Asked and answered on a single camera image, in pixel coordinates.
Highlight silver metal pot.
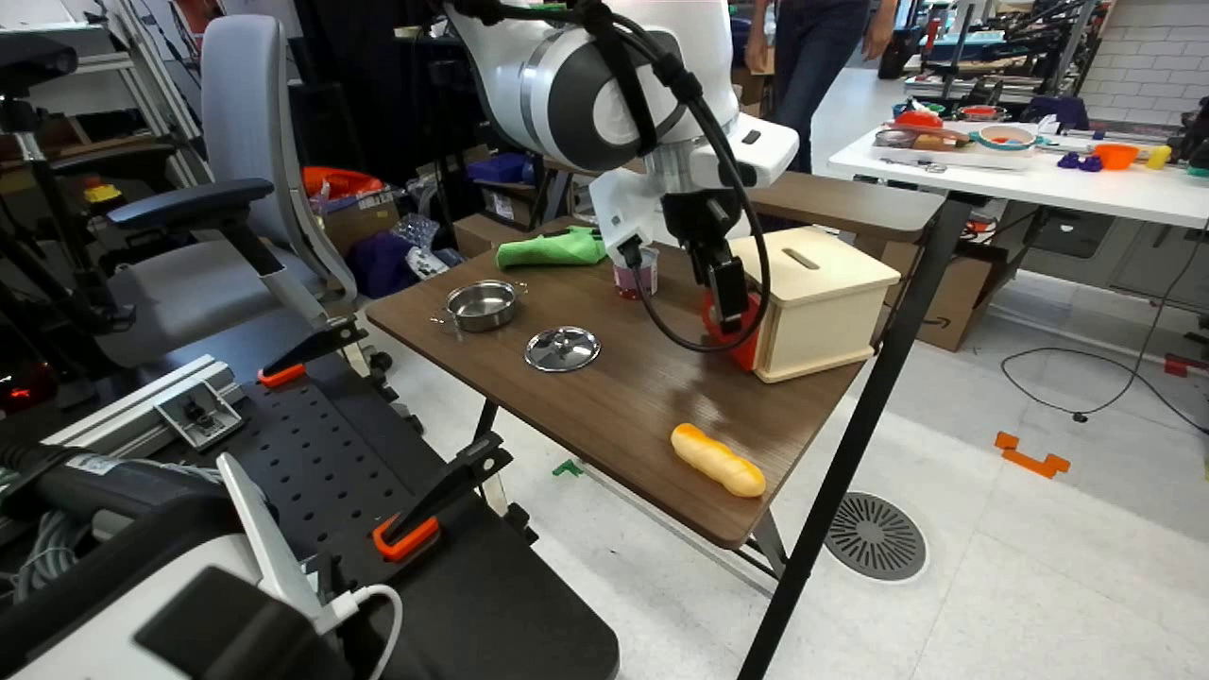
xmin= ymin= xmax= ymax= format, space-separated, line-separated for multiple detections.
xmin=429 ymin=275 xmax=534 ymax=340

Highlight orange toy bowl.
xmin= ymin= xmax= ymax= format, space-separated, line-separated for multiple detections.
xmin=1089 ymin=140 xmax=1142 ymax=174

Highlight white charging cable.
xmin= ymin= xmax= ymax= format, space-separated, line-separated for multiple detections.
xmin=309 ymin=577 xmax=411 ymax=680

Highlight white table with toys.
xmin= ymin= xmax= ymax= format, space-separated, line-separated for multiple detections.
xmin=824 ymin=112 xmax=1209 ymax=236

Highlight black perforated robot platform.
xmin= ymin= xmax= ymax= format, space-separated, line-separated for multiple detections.
xmin=185 ymin=335 xmax=625 ymax=680

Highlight black camera tripod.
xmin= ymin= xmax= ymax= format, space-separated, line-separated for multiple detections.
xmin=0 ymin=30 xmax=145 ymax=340

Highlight brown desk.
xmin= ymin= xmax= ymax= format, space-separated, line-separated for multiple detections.
xmin=753 ymin=171 xmax=962 ymax=246

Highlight orange floor marker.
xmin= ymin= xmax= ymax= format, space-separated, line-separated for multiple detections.
xmin=991 ymin=428 xmax=1077 ymax=482

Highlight flat black device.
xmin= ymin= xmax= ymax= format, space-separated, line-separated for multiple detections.
xmin=128 ymin=564 xmax=366 ymax=680

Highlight light wooden box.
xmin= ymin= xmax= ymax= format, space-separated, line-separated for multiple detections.
xmin=724 ymin=223 xmax=907 ymax=391

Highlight long black floor cable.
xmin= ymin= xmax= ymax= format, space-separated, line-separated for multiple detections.
xmin=999 ymin=236 xmax=1209 ymax=440

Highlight grey office chair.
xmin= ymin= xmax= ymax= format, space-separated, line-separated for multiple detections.
xmin=101 ymin=10 xmax=369 ymax=369

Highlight round floor drain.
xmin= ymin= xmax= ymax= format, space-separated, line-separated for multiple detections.
xmin=820 ymin=487 xmax=932 ymax=587

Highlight silver pot lid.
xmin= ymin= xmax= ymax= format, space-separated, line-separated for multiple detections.
xmin=520 ymin=320 xmax=608 ymax=378

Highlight black clamp orange handle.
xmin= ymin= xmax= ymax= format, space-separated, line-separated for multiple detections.
xmin=254 ymin=317 xmax=369 ymax=392
xmin=366 ymin=431 xmax=519 ymax=566

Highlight silver aluminium rail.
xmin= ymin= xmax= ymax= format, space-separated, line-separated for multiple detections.
xmin=40 ymin=350 xmax=239 ymax=459

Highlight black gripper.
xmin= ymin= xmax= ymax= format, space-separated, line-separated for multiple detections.
xmin=656 ymin=187 xmax=761 ymax=335

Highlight green cloth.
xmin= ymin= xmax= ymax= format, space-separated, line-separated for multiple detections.
xmin=492 ymin=223 xmax=613 ymax=275

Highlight small cardboard box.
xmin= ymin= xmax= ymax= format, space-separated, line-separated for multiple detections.
xmin=878 ymin=236 xmax=1001 ymax=355

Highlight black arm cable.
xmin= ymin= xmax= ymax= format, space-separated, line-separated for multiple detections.
xmin=550 ymin=0 xmax=776 ymax=358

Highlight black metal table frame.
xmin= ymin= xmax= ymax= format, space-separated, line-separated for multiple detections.
xmin=466 ymin=188 xmax=991 ymax=680

